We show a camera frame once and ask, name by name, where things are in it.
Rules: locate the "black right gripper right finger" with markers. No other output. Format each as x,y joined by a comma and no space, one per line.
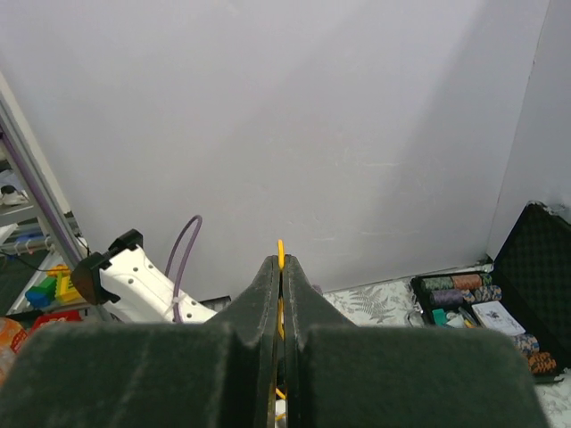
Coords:
338,374

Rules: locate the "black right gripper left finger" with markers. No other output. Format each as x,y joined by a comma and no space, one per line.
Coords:
221,373

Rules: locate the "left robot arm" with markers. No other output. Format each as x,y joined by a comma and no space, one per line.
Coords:
131,288

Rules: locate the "floral patterned table mat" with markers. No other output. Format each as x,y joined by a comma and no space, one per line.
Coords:
388,304

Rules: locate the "playing card deck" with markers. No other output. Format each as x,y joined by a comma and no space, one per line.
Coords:
493,315

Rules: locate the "black poker chip case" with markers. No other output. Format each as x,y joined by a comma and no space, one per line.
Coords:
530,277

